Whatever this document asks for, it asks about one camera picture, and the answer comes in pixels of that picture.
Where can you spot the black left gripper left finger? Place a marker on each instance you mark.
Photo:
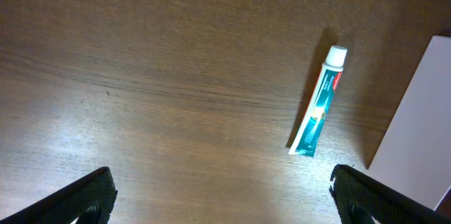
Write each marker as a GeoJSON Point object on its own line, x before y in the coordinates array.
{"type": "Point", "coordinates": [87, 200]}

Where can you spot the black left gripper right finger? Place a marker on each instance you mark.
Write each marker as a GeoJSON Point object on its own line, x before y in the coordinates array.
{"type": "Point", "coordinates": [361, 199]}

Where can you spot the teal toothpaste tube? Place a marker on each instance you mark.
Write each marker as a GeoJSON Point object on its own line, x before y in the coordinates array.
{"type": "Point", "coordinates": [307, 136]}

